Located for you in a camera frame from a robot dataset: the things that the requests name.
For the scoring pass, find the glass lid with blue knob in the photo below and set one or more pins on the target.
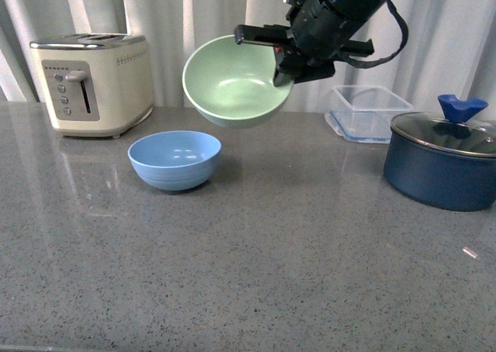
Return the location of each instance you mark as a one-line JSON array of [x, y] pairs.
[[455, 131]]

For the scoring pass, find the green bowl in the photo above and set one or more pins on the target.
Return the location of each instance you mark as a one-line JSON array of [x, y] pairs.
[[232, 85]]

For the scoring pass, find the blue bowl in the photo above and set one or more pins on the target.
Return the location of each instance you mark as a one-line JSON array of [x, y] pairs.
[[175, 160]]

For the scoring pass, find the cream four-slot toaster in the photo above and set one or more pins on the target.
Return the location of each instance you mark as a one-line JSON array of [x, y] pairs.
[[95, 84]]

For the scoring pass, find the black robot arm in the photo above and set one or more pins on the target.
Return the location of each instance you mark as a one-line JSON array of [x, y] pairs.
[[352, 14]]

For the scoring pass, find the dark blue saucepan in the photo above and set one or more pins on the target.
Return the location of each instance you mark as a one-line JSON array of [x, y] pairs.
[[439, 178]]

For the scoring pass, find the clear plastic food container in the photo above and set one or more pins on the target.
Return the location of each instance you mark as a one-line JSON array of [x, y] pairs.
[[363, 113]]

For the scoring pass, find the white pleated curtain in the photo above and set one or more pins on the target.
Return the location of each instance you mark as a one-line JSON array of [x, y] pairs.
[[450, 49]]

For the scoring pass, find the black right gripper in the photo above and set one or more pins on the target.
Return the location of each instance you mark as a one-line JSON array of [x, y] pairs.
[[304, 54]]

